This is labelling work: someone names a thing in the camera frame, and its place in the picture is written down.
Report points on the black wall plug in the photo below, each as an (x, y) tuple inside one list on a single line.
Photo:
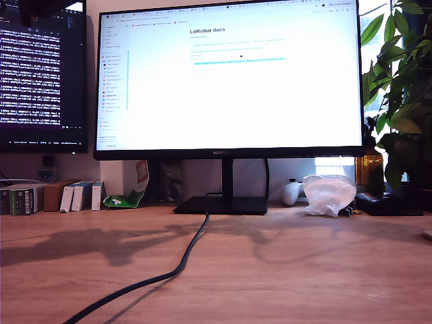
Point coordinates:
[(48, 162)]

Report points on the dark printed box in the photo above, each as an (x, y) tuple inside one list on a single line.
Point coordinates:
[(5, 202)]

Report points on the black monitor with code screen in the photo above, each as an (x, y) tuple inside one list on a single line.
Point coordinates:
[(44, 101)]

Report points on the cork coaster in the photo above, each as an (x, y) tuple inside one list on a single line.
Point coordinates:
[(428, 235)]

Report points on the green printed box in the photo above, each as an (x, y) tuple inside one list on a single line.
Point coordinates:
[(22, 202)]

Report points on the grey shield-shaped device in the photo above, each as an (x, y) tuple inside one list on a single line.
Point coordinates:
[(46, 174)]

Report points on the white blue small box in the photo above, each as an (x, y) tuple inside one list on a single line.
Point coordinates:
[(96, 197), (79, 199), (67, 199)]

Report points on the brown cardboard box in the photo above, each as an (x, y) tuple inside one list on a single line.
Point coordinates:
[(52, 199)]

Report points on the green red snack bag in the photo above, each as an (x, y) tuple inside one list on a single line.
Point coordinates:
[(128, 200)]

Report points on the white game controller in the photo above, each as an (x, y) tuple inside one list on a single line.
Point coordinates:
[(290, 195)]

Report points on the white plastic bag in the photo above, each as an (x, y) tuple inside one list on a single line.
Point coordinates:
[(327, 195)]

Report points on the amber pump bottle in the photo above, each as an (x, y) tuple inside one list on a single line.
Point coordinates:
[(366, 168)]

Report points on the black monitor with white screen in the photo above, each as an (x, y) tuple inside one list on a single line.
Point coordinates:
[(202, 101)]

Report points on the dark patterned bag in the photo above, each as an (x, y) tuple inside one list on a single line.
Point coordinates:
[(168, 182)]

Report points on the green leafy plant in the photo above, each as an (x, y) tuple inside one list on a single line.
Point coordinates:
[(405, 84)]

